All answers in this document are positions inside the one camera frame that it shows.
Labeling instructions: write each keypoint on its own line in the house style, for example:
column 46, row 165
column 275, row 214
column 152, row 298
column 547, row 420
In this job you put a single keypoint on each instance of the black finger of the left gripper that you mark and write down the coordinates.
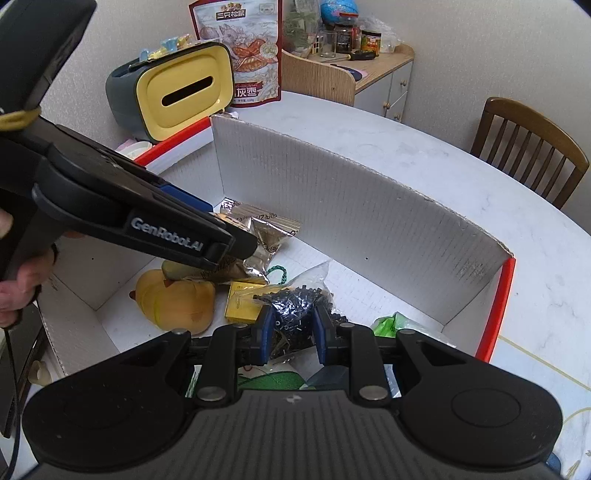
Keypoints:
column 230, row 241

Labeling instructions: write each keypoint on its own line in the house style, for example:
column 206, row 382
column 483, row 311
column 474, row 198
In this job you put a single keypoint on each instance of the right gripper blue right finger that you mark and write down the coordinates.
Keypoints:
column 357, row 348

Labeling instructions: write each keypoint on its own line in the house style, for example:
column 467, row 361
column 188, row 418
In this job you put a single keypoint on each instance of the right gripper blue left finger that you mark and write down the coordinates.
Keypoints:
column 229, row 348

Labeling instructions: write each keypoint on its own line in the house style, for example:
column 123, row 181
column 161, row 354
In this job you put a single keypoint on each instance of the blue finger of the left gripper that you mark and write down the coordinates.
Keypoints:
column 185, row 197

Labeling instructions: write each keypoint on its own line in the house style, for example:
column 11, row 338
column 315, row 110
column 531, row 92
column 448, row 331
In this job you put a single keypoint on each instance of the brown foil snack packet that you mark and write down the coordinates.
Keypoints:
column 271, row 231

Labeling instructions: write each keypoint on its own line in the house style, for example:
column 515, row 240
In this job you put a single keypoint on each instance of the bag of black beads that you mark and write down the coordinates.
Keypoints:
column 293, row 303

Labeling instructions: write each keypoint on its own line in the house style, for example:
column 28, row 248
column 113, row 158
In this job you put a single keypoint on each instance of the yellow duck plush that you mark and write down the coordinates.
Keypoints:
column 180, row 304

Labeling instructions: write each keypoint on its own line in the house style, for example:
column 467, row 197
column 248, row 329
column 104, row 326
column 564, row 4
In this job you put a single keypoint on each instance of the person left hand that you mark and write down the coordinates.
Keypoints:
column 18, row 291

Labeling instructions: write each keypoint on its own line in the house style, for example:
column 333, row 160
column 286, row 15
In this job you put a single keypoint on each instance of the yellow grey tissue box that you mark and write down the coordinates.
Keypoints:
column 155, row 99

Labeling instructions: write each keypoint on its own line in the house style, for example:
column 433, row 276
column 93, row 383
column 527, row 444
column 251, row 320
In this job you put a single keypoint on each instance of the red white snack bag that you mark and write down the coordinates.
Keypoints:
column 251, row 30

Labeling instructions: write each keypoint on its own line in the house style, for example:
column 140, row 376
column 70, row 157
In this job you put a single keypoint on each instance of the wooden sideboard cabinet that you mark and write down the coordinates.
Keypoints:
column 379, row 86

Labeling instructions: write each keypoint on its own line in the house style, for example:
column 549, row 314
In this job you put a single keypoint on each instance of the dark jar on cabinet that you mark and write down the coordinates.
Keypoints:
column 344, row 38

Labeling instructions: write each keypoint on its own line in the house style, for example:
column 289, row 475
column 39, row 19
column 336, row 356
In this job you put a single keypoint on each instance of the blue globe toy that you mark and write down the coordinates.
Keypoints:
column 333, row 11

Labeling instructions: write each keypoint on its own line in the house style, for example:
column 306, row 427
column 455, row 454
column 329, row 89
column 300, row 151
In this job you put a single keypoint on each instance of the brown wooden chair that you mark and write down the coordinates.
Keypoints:
column 530, row 148

